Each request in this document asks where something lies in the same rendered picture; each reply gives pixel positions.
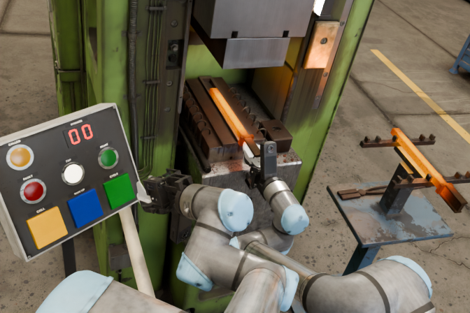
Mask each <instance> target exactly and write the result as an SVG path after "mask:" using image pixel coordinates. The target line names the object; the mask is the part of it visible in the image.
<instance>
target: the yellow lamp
mask: <svg viewBox="0 0 470 313"><path fill-rule="evenodd" d="M30 159H31V155H30V153H29V151H28V150H27V149H25V148H23V147H19V148H16V149H14V150H13V151H12V152H11V154H10V162H11V163H12V164H13V165H14V166H16V167H23V166H26V165H27V164H28V163H29V162H30Z"/></svg>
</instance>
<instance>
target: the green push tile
mask: <svg viewBox="0 0 470 313"><path fill-rule="evenodd" d="M103 187H104V191H105V193H106V197H107V199H108V203H109V205H110V208H111V209H112V210H113V209H115V208H117V207H119V206H121V205H122V204H124V203H126V202H128V201H130V200H131V199H133V198H135V194H134V190H133V188H132V185H131V181H130V179H129V175H128V173H124V174H122V175H120V176H117V177H115V178H113V179H112V180H109V181H107V182H105V183H103Z"/></svg>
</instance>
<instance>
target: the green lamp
mask: <svg viewBox="0 0 470 313"><path fill-rule="evenodd" d="M115 161H116V154H115V153H114V151H113V150H106V151H104V152H103V153H102V155H101V162H102V164H103V165H105V166H108V167H109V166H112V165H113V164H114V163H115Z"/></svg>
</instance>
